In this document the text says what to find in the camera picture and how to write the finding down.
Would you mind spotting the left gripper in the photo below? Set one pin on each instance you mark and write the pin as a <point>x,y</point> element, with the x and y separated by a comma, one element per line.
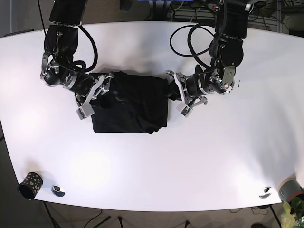
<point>186,90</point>

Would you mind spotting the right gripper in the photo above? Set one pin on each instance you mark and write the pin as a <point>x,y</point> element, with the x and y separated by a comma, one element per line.
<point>87,88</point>

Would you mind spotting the black T-shirt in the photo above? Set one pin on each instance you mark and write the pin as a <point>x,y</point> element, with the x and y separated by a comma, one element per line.
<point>134,104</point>

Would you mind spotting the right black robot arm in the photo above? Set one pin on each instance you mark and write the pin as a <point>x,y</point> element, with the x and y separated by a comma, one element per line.
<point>58,64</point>

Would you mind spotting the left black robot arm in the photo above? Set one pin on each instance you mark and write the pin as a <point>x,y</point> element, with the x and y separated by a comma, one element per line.
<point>216,65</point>

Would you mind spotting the left silver table grommet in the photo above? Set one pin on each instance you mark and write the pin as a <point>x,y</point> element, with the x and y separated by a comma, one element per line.
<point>57,191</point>

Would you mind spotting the silver table grommet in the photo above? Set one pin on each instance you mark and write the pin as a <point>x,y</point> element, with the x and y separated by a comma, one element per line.
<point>57,191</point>
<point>265,192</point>

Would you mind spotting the black gold-dotted cup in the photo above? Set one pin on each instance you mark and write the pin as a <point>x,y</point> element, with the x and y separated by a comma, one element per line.
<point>30,186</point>

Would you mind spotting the right silver table grommet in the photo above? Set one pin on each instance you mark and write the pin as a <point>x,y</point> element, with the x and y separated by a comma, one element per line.
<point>265,192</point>

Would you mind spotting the grey flower pot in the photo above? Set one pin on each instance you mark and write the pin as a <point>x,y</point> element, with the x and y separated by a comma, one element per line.
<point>289,189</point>

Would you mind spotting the green potted plant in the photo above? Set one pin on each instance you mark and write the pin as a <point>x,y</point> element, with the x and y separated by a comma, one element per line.
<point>293,214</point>

